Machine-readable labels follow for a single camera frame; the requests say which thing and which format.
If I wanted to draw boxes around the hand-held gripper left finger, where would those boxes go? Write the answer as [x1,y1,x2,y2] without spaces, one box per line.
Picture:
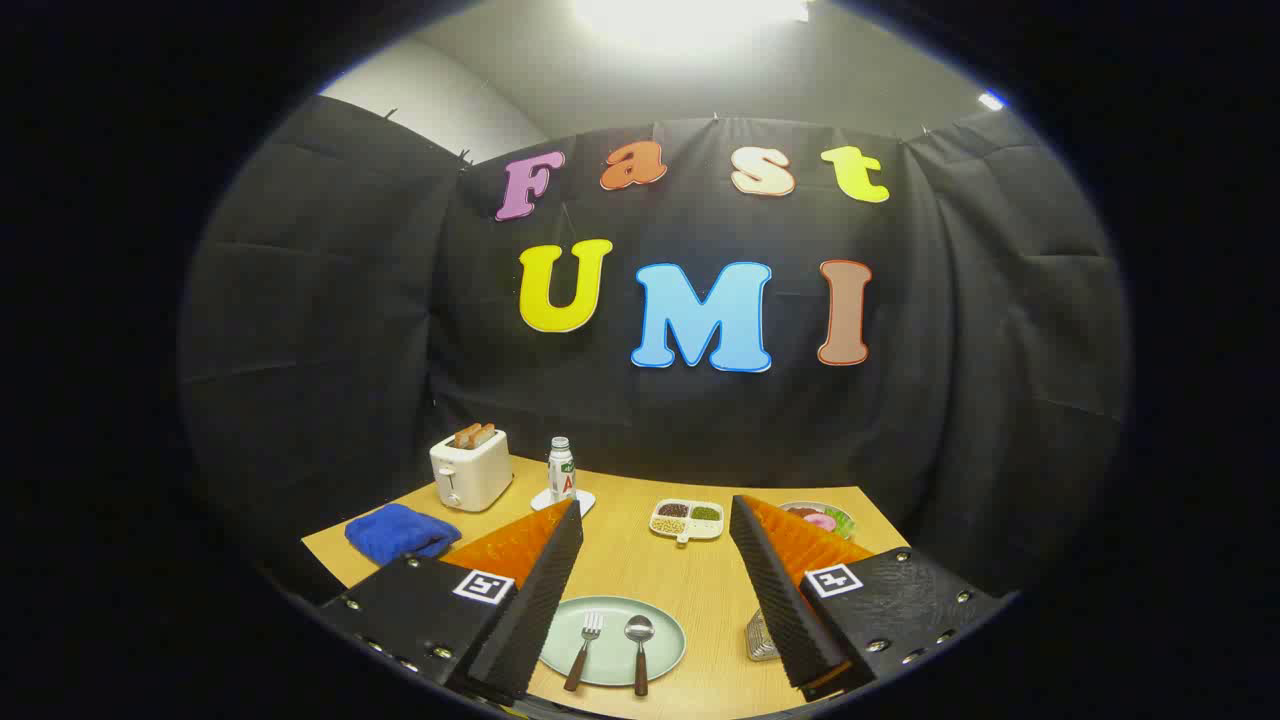
[318,498,585,707]

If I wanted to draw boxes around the white divided bean dish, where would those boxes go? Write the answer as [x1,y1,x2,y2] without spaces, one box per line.
[649,498,724,545]

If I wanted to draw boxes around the white toaster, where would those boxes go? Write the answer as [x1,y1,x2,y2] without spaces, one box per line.
[430,428,514,513]

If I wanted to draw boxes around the white square coaster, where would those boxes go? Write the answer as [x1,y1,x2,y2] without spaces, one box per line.
[530,487,597,517]

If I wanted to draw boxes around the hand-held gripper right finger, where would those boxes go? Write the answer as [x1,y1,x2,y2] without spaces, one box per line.
[728,494,1006,701]

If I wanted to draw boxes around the pale green plate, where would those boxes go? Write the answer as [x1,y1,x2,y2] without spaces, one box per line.
[538,596,688,688]

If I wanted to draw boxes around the wooden handled spoon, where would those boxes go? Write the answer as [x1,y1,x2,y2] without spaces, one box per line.
[625,615,656,697]

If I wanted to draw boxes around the black backdrop cloth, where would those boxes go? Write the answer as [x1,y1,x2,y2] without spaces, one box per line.
[180,95,1131,601]

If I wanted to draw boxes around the ceiling light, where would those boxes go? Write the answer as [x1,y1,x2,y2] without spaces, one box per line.
[570,0,811,51]

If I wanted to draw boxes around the wooden handled fork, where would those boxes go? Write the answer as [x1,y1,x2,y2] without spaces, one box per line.
[563,611,605,693]

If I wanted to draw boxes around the blue folded towel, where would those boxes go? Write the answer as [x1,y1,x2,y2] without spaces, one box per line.
[345,503,463,566]

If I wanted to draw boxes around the small drink bottle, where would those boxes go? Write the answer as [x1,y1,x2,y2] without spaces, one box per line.
[547,437,577,503]

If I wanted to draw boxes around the metal wire basket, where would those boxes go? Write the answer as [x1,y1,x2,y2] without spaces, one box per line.
[745,608,781,663]

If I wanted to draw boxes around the white food plate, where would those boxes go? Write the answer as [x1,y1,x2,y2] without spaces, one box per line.
[778,501,857,541]

